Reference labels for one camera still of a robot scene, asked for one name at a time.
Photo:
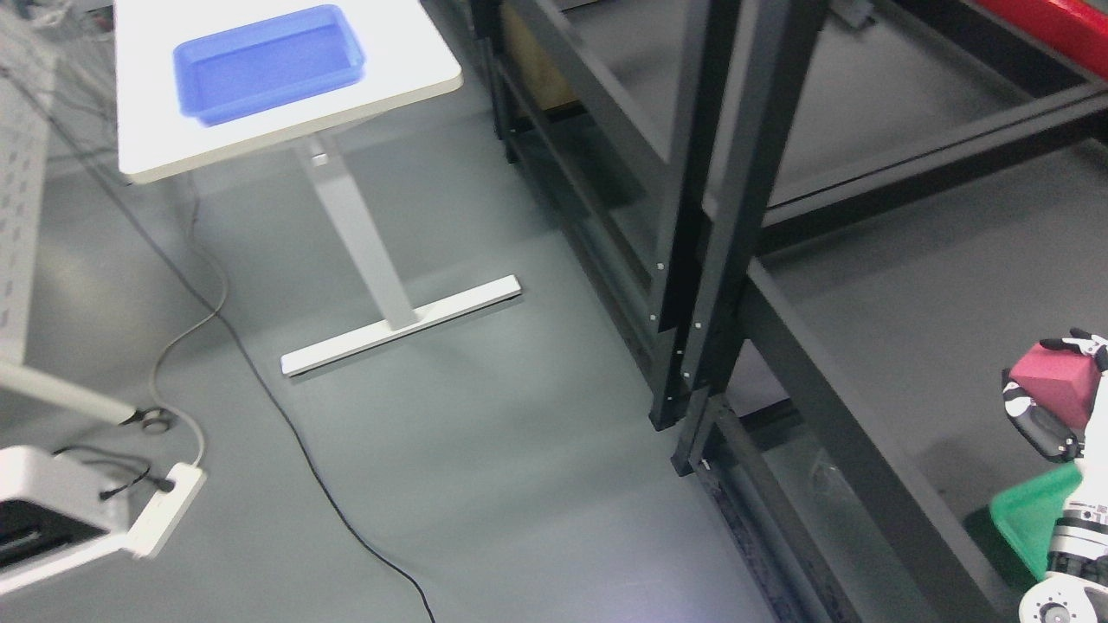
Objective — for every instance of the white robot forearm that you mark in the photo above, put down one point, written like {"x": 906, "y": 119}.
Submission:
{"x": 1074, "y": 586}

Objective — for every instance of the white folding desk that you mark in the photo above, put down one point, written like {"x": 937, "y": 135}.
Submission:
{"x": 29, "y": 70}

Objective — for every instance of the pink foam block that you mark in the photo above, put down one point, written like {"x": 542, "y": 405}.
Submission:
{"x": 1061, "y": 381}

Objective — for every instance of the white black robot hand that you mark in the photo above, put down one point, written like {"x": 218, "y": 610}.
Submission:
{"x": 1057, "y": 441}

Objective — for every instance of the white power supply box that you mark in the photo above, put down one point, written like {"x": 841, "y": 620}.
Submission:
{"x": 53, "y": 516}

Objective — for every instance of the white pedestal table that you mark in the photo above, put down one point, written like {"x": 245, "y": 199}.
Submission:
{"x": 401, "y": 59}

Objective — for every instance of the red metal beam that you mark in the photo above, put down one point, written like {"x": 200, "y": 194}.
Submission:
{"x": 1076, "y": 29}

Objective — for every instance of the brown cardboard box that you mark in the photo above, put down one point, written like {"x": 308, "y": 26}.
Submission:
{"x": 545, "y": 83}

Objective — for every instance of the white power strip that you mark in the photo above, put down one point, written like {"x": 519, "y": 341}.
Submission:
{"x": 165, "y": 510}

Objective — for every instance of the green plastic tray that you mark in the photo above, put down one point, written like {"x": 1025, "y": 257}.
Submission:
{"x": 1025, "y": 515}

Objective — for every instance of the blue plastic tray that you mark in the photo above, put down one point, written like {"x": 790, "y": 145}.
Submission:
{"x": 259, "y": 66}

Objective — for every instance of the black metal left shelf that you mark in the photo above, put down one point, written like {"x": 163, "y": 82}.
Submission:
{"x": 695, "y": 118}

